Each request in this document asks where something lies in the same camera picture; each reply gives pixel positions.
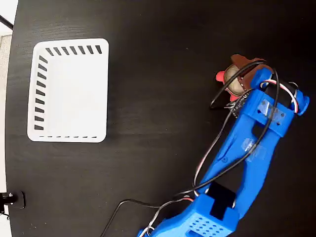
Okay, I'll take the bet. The black metal rod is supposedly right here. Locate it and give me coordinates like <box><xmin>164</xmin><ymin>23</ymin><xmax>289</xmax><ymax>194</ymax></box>
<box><xmin>0</xmin><ymin>14</ymin><xmax>14</xmax><ymax>29</ymax></box>

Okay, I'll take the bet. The bare camera circuit board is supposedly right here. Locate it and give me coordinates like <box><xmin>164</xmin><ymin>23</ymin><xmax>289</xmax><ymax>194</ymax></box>
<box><xmin>227</xmin><ymin>92</ymin><xmax>250</xmax><ymax>119</ymax></box>

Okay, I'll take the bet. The white plastic basket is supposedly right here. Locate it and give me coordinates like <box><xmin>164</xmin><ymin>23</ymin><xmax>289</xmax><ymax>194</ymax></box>
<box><xmin>26</xmin><ymin>38</ymin><xmax>110</xmax><ymax>144</ymax></box>

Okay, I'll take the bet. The black camera cable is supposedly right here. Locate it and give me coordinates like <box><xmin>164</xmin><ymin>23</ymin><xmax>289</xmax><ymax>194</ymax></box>
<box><xmin>99</xmin><ymin>60</ymin><xmax>280</xmax><ymax>237</ymax></box>

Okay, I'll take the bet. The red turtle toy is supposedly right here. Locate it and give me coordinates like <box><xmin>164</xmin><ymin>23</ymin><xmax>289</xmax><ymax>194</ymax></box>
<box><xmin>215</xmin><ymin>63</ymin><xmax>248</xmax><ymax>103</ymax></box>

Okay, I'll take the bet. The white servo wire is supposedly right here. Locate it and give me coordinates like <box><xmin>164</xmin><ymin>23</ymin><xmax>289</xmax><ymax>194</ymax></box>
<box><xmin>145</xmin><ymin>79</ymin><xmax>301</xmax><ymax>237</ymax></box>

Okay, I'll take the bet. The black table clamp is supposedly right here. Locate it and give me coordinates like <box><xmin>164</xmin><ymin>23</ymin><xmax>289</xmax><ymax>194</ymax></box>
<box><xmin>0</xmin><ymin>191</ymin><xmax>26</xmax><ymax>210</ymax></box>

